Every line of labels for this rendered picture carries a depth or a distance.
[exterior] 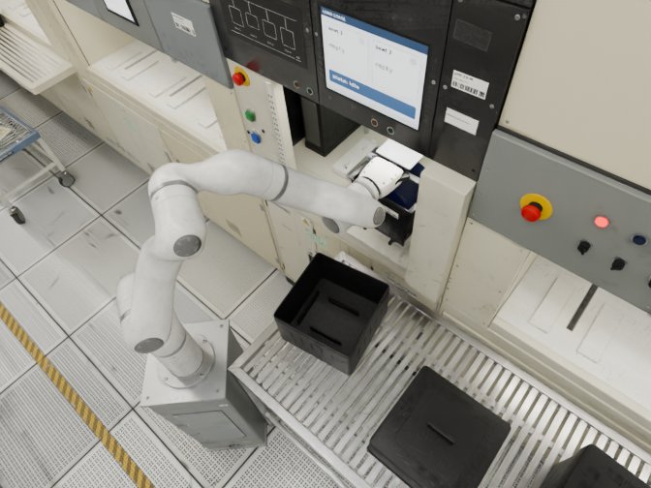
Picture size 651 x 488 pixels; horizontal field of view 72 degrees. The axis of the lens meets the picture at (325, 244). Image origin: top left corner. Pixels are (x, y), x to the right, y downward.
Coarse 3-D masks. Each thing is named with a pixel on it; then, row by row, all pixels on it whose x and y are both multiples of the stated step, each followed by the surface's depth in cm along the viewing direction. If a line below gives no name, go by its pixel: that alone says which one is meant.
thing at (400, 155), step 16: (384, 144) 132; (400, 144) 131; (368, 160) 142; (400, 160) 128; (416, 160) 127; (352, 176) 139; (416, 176) 134; (400, 208) 131; (384, 224) 143; (400, 224) 137; (400, 240) 143
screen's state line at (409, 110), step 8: (336, 72) 111; (336, 80) 113; (344, 80) 111; (352, 80) 109; (352, 88) 111; (360, 88) 109; (368, 88) 107; (368, 96) 109; (376, 96) 107; (384, 96) 105; (384, 104) 107; (392, 104) 105; (400, 104) 103; (400, 112) 105; (408, 112) 104
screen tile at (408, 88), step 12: (384, 48) 96; (396, 48) 94; (384, 60) 98; (396, 60) 96; (408, 60) 94; (420, 60) 92; (372, 72) 103; (384, 72) 100; (408, 72) 96; (384, 84) 103; (396, 84) 100; (408, 84) 98; (408, 96) 100
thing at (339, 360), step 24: (312, 264) 152; (336, 264) 152; (312, 288) 162; (336, 288) 163; (360, 288) 156; (384, 288) 147; (288, 312) 150; (312, 312) 158; (336, 312) 157; (360, 312) 157; (384, 312) 152; (288, 336) 148; (312, 336) 135; (336, 336) 152; (360, 336) 134; (336, 360) 140
